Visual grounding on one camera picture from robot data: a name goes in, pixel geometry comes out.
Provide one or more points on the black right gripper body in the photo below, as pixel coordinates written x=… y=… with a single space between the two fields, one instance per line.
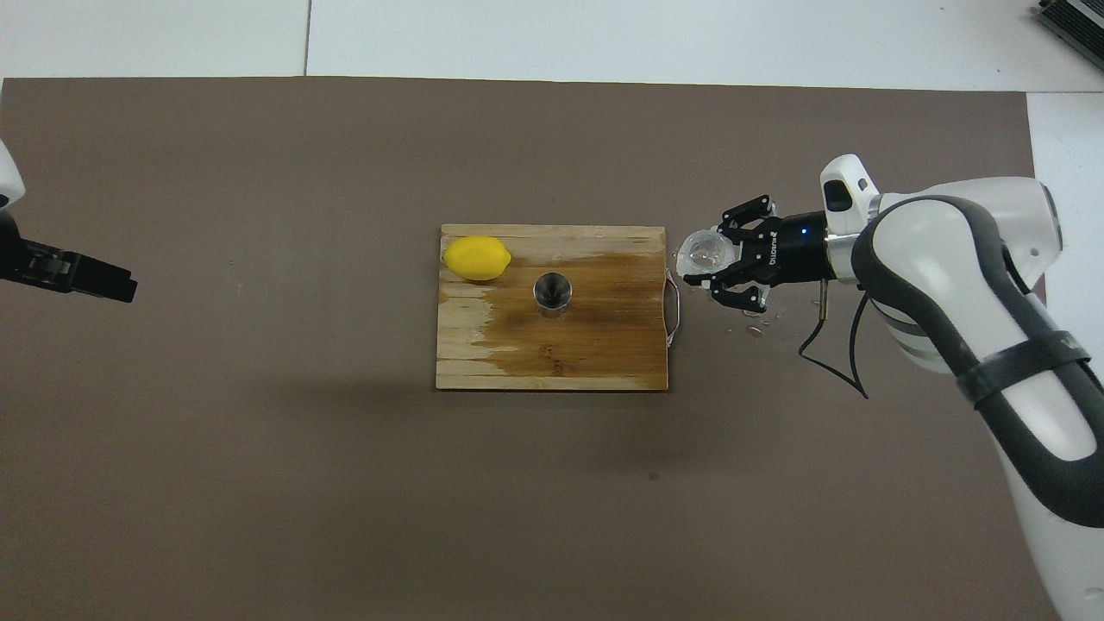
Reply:
x=793 y=252

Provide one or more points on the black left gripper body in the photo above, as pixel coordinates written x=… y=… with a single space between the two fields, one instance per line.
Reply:
x=12 y=250

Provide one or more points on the steel double jigger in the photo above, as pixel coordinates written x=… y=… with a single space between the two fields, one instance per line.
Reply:
x=552 y=293

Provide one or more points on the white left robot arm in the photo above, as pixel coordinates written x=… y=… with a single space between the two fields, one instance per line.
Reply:
x=7 y=177

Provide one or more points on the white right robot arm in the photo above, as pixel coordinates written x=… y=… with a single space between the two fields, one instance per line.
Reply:
x=949 y=259

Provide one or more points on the wooden cutting board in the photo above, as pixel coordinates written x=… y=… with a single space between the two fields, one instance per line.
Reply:
x=517 y=345

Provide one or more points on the yellow lemon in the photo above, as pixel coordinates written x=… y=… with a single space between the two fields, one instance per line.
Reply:
x=476 y=259

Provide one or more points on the brown table mat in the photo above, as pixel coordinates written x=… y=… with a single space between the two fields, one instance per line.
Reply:
x=345 y=483

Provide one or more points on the grey ribbed device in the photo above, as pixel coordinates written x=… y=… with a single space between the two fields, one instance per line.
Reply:
x=1078 y=21

